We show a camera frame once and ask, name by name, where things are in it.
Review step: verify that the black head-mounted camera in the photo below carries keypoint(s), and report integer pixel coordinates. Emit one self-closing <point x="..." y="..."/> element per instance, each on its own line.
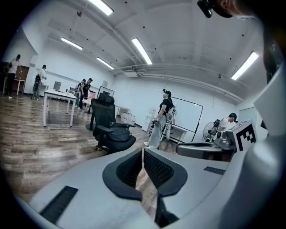
<point x="205" y="7"/>

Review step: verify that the person's head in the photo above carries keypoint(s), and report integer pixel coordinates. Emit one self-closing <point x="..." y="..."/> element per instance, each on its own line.
<point x="236" y="6"/>

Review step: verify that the ceiling light strip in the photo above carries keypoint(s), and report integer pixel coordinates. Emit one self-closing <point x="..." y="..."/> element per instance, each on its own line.
<point x="244" y="66"/>
<point x="105" y="63"/>
<point x="71" y="43"/>
<point x="101" y="6"/>
<point x="141" y="51"/>

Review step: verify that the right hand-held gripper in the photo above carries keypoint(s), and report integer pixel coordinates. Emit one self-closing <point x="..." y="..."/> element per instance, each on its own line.
<point x="243" y="136"/>

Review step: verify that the black-framed display screen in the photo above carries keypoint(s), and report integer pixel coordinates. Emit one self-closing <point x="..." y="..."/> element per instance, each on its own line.
<point x="109" y="89"/>

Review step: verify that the white wall notice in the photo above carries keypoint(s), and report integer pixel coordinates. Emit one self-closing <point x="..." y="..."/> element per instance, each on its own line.
<point x="105" y="83"/>

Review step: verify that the white rectangular table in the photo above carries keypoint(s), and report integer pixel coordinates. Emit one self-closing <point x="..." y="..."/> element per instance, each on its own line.
<point x="59" y="95"/>

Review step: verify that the ceiling air conditioner unit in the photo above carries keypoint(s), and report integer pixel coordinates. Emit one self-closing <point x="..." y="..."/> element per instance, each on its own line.
<point x="130" y="72"/>

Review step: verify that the cluster of clear water jugs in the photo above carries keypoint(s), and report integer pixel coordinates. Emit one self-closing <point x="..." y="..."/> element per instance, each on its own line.
<point x="128" y="117"/>

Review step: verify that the black mesh office chair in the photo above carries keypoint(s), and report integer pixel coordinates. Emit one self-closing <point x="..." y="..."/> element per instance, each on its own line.
<point x="102" y="111"/>

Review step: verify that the pink box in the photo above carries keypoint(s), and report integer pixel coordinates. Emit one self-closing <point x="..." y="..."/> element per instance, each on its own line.
<point x="92" y="95"/>

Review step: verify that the black-framed whiteboard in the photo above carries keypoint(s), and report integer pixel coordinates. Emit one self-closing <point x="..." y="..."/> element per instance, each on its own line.
<point x="187" y="116"/>

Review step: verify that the round beige table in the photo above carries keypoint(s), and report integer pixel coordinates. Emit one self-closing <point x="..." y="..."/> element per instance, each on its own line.
<point x="88" y="103"/>

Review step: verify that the standing fan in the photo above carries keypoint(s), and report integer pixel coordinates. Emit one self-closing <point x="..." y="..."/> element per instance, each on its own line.
<point x="209" y="130"/>

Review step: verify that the small white table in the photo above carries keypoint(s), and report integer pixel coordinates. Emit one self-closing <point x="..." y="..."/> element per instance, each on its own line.
<point x="19" y="81"/>

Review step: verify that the person's black printed shirt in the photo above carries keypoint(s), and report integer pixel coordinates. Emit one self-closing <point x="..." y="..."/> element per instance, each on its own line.
<point x="271" y="56"/>

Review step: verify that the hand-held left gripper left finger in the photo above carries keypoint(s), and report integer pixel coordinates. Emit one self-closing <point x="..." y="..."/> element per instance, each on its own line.
<point x="85" y="196"/>

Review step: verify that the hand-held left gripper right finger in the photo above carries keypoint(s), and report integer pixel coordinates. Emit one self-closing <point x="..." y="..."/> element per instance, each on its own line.
<point x="196" y="185"/>

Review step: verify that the white water dispenser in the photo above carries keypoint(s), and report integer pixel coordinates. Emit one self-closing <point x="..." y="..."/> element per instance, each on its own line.
<point x="150" y="118"/>

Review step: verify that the long white table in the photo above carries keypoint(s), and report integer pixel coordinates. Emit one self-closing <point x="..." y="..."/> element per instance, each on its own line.
<point x="123" y="108"/>

